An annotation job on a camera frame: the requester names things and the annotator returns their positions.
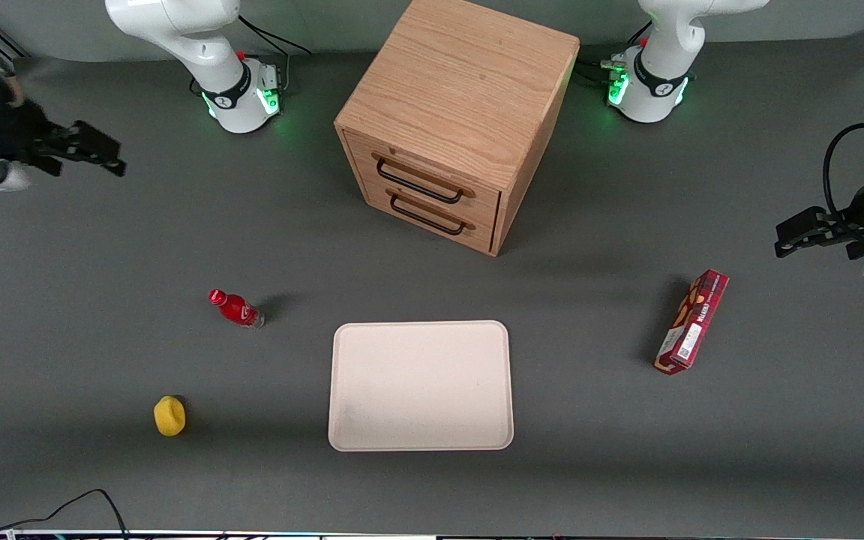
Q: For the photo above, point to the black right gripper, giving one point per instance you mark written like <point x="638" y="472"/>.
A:
<point x="18" y="129"/>

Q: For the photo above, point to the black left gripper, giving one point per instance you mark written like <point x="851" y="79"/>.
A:
<point x="854" y="220"/>

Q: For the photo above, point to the wooden drawer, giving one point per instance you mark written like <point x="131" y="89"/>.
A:
<point x="477" y="234"/>
<point x="417" y="161"/>

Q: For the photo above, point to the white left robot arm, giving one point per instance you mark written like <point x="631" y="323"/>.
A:
<point x="661" y="52"/>

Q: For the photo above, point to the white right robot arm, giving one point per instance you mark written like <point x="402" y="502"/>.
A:
<point x="207" y="52"/>

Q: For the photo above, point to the wooden two-drawer cabinet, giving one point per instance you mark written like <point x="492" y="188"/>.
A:
<point x="462" y="82"/>

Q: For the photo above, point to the red cookie box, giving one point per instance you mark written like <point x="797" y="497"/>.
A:
<point x="691" y="322"/>

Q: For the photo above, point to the small red bottle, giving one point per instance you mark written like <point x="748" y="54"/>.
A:
<point x="237" y="308"/>

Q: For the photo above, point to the yellow lemon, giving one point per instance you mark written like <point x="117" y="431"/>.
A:
<point x="169" y="416"/>

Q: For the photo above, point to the cream rectangular tray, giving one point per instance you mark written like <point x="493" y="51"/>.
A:
<point x="421" y="386"/>

